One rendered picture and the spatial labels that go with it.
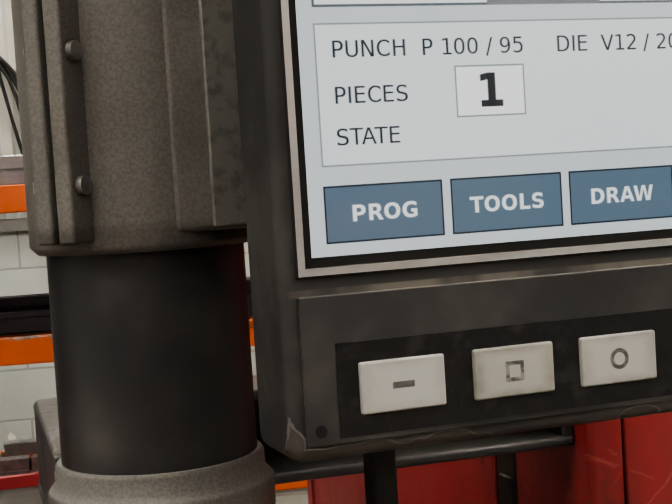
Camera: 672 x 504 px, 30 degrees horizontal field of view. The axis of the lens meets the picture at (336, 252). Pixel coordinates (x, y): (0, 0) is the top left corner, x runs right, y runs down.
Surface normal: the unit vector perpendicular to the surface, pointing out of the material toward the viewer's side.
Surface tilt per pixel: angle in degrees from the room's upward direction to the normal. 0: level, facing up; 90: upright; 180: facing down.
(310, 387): 90
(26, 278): 90
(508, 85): 90
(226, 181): 90
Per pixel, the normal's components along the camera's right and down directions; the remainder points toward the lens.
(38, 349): 0.14, 0.04
